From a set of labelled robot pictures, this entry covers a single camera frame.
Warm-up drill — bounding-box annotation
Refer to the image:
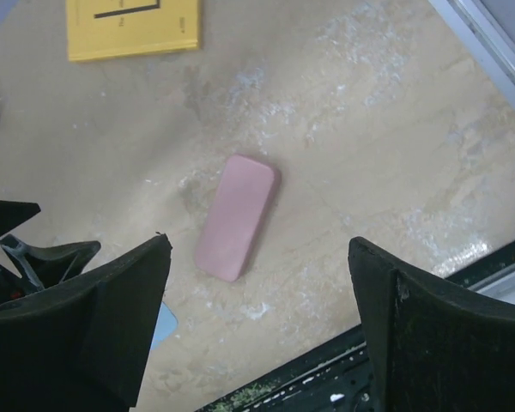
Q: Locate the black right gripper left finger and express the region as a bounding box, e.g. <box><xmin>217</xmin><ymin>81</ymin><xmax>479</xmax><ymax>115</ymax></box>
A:
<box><xmin>0</xmin><ymin>234</ymin><xmax>172</xmax><ymax>411</ymax></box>

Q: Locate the yellow book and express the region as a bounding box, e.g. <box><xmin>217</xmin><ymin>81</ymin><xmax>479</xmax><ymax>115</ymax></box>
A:
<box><xmin>65</xmin><ymin>0</ymin><xmax>202</xmax><ymax>63</ymax></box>

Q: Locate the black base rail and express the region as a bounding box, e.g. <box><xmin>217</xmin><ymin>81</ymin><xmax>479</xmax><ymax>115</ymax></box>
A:
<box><xmin>205</xmin><ymin>231</ymin><xmax>515</xmax><ymax>412</ymax></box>

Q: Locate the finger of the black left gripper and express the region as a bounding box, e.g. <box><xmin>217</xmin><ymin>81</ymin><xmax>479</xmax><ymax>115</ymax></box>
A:
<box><xmin>0</xmin><ymin>234</ymin><xmax>101</xmax><ymax>294</ymax></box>
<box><xmin>0</xmin><ymin>200</ymin><xmax>40</xmax><ymax>238</ymax></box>

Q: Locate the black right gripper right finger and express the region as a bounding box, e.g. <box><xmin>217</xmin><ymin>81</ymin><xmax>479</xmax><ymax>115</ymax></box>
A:
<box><xmin>348</xmin><ymin>237</ymin><xmax>515</xmax><ymax>411</ymax></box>

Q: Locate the aluminium frame rail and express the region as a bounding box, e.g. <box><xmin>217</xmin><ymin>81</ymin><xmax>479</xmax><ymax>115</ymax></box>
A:
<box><xmin>430</xmin><ymin>1</ymin><xmax>515</xmax><ymax>109</ymax></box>

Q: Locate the blue cleaning cloth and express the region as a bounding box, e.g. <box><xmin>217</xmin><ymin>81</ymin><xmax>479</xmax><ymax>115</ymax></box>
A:
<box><xmin>150</xmin><ymin>302</ymin><xmax>178</xmax><ymax>350</ymax></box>

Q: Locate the pink glasses case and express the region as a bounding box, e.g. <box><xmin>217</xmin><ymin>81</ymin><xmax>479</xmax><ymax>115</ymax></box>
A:
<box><xmin>195</xmin><ymin>154</ymin><xmax>281</xmax><ymax>282</ymax></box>

